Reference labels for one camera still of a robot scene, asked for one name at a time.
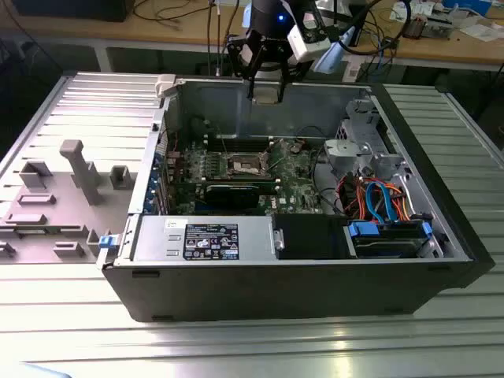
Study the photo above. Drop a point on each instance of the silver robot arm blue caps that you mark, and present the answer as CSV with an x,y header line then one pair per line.
x,y
334,51

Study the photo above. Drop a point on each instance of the green motherboard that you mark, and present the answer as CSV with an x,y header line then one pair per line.
x,y
291,185

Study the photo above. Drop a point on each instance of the black graphics card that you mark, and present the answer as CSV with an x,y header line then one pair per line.
x,y
232,195

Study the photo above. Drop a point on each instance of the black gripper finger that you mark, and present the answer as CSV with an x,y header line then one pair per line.
x,y
293,67
240,55

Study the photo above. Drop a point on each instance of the round coin cell battery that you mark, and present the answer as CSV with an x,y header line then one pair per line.
x,y
296,148

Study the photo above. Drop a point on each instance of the beige case latch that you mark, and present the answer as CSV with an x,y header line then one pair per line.
x,y
164,84

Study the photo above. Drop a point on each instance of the black computer case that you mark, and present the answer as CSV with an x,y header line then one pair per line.
x,y
71,10

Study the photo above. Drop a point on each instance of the silver drive bay cage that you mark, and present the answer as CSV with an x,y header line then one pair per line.
x,y
346,151

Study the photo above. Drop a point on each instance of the copper finned CPU cooler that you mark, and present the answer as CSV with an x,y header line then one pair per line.
x,y
413,25

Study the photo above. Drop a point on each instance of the wooden desk white frame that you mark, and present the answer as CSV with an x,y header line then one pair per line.
x,y
118,27

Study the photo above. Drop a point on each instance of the black CPU socket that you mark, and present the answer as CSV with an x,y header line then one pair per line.
x,y
244,163

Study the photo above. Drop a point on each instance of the silver square CPU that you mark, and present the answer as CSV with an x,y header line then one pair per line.
x,y
267,97

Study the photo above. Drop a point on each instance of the blue flat box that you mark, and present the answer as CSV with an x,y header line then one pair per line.
x,y
472,6

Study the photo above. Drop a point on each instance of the grey metal device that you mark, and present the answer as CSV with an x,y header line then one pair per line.
x,y
439,27

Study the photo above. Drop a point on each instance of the hard disk in blue carrier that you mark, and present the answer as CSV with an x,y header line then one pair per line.
x,y
378,244

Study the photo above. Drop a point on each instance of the blue plastic case latch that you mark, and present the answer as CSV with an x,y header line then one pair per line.
x,y
107,241

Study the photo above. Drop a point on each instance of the black open PC case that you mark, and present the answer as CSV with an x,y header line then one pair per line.
x,y
275,291

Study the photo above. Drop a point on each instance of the silver power supply unit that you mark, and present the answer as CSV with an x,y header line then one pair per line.
x,y
157,240

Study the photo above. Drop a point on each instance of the small black box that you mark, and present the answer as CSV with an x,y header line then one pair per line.
x,y
391,41

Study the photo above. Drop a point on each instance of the grey parts rack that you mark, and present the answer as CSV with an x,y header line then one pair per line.
x,y
59,220

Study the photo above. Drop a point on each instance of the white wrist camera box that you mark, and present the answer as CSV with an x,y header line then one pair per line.
x,y
305,45

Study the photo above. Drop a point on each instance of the white printed papers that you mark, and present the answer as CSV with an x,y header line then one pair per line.
x,y
484,32
405,8

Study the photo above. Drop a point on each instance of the black RAM slots bank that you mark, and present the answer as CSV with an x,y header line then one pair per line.
x,y
264,185
236,143

